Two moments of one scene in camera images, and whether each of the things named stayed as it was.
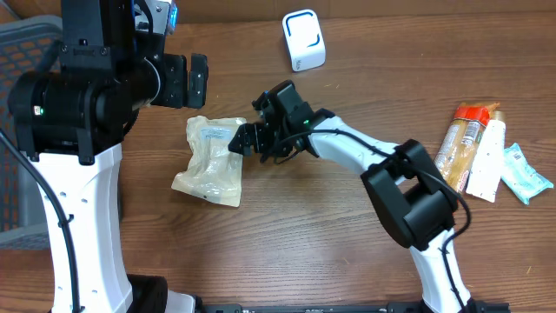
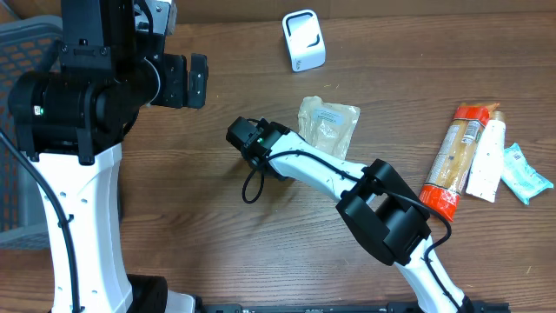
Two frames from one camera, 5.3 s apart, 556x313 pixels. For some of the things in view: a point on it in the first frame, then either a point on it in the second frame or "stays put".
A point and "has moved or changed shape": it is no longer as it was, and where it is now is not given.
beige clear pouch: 215,171 has moved or changed shape
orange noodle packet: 459,146 stays put
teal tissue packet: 519,176 stays put
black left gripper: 176,80 stays put
